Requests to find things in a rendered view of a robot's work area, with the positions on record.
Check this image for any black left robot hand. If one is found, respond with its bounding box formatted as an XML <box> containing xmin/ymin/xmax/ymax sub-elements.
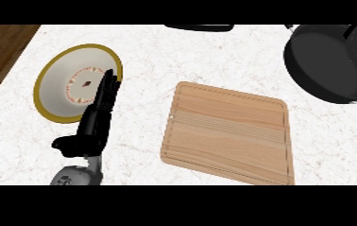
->
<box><xmin>50</xmin><ymin>68</ymin><xmax>123</xmax><ymax>159</ymax></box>

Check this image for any wooden cutting board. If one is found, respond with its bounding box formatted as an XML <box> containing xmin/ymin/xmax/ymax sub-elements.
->
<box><xmin>160</xmin><ymin>80</ymin><xmax>295</xmax><ymax>186</ymax></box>

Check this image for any black pot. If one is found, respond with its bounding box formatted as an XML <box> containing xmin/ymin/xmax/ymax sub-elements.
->
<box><xmin>283</xmin><ymin>25</ymin><xmax>357</xmax><ymax>105</ymax></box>

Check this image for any white plate with yellow rim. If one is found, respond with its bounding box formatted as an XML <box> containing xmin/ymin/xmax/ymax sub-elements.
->
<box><xmin>33</xmin><ymin>43</ymin><xmax>124</xmax><ymax>124</ymax></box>

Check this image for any black flat object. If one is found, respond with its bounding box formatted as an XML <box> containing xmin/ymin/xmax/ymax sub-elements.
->
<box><xmin>164</xmin><ymin>25</ymin><xmax>236</xmax><ymax>33</ymax></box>

